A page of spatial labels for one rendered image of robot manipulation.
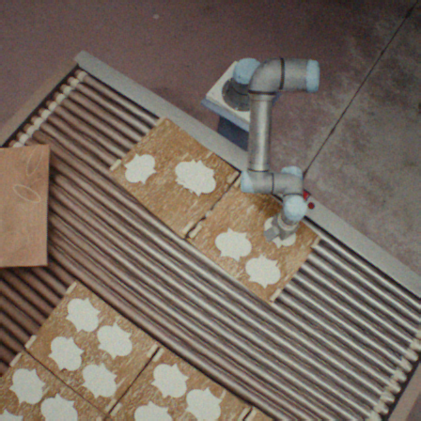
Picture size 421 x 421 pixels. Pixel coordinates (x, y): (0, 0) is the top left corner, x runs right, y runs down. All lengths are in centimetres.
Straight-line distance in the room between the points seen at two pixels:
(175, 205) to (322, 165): 142
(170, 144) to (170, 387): 98
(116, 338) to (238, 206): 71
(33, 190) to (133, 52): 176
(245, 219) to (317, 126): 145
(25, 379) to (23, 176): 80
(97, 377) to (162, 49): 234
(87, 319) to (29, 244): 36
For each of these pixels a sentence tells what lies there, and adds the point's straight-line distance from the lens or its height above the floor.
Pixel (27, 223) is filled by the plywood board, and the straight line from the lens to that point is 203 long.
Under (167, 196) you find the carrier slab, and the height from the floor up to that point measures 94.
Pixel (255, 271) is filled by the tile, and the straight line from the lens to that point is 202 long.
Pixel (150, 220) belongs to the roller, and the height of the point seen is 92.
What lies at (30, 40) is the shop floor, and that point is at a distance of 381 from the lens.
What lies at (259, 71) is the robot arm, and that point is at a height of 146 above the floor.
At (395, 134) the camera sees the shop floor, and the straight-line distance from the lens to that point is 357.
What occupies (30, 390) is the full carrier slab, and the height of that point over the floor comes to 95.
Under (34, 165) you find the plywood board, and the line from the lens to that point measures 211.
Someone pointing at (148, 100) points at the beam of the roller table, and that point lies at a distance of 230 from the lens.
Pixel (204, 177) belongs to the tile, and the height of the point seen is 97.
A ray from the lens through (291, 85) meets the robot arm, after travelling 176.
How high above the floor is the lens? 290
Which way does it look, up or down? 72 degrees down
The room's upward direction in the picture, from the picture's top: 11 degrees clockwise
